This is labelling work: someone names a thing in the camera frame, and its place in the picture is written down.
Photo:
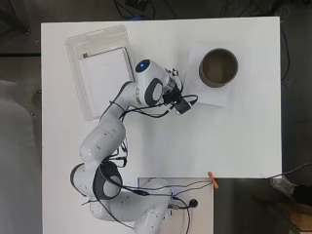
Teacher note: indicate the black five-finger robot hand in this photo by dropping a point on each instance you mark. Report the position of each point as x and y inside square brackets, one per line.
[175, 83]

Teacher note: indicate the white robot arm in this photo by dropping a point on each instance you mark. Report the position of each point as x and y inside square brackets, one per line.
[104, 143]

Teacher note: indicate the brown round tub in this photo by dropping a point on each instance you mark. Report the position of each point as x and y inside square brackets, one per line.
[218, 67]

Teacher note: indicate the clear plastic box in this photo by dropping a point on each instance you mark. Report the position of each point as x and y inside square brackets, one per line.
[76, 81]

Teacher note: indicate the orange clip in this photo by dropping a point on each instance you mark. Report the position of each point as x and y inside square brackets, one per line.
[213, 179]

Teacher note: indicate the black round knob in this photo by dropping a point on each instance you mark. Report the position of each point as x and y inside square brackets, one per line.
[193, 203]

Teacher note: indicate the white plastic bag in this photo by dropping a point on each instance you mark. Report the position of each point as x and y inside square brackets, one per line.
[282, 185]

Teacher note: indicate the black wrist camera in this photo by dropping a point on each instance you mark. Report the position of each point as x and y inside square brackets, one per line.
[183, 105]

